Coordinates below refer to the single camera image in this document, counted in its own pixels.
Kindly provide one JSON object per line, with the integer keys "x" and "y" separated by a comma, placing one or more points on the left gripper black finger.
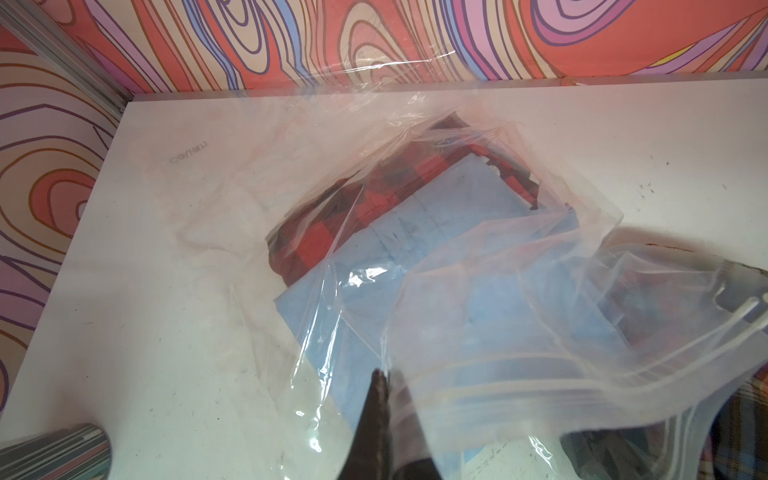
{"x": 370, "y": 453}

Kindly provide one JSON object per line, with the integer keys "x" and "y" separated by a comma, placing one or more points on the light blue shirt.
{"x": 482, "y": 309}

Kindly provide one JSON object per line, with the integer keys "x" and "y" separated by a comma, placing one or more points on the clear plastic vacuum bag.
{"x": 680, "y": 166}

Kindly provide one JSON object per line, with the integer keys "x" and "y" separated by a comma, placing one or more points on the red black buffalo plaid shirt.
{"x": 323, "y": 224}

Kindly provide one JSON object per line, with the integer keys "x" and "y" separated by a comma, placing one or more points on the bundle of white sticks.
{"x": 80, "y": 452}

